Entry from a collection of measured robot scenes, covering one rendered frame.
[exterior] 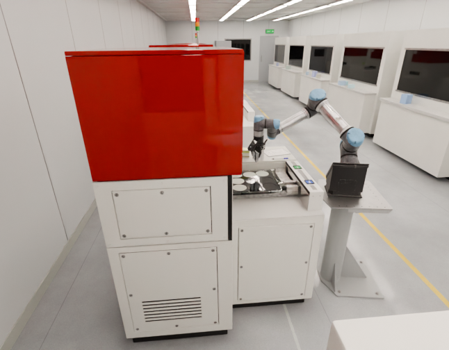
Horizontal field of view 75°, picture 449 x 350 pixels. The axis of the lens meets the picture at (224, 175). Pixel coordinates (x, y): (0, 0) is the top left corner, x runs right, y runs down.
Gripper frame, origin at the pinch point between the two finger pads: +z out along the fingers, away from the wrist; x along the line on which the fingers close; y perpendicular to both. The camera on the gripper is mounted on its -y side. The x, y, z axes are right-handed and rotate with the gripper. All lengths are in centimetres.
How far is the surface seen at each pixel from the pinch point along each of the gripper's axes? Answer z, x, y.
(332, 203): 17, -62, 3
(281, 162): 5.0, -11.6, 20.0
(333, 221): 40, -61, 18
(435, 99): -4, -77, 360
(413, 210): 99, -100, 194
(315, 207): 15, -57, -13
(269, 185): 9.4, -21.7, -14.0
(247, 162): 3.1, 8.4, 0.3
